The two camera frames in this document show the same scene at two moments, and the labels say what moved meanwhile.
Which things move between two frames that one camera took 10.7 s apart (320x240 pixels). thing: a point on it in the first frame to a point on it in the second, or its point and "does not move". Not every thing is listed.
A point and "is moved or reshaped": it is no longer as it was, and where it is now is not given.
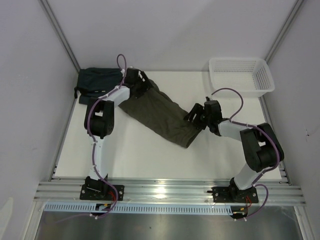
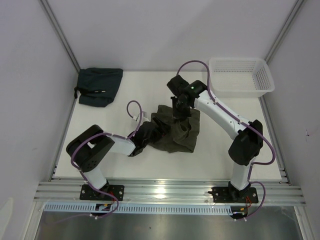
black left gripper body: (141, 87) to (156, 135)
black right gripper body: (207, 118) to (180, 106)
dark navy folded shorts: (96, 82) does not move
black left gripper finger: (147, 81) to (163, 128)
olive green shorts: (158, 111) is moved or reshaped
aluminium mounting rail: (280, 193) does not move
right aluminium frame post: (278, 39) does not move
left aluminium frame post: (60, 32) does not move
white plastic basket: (252, 77) does not move
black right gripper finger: (195, 113) to (177, 114)
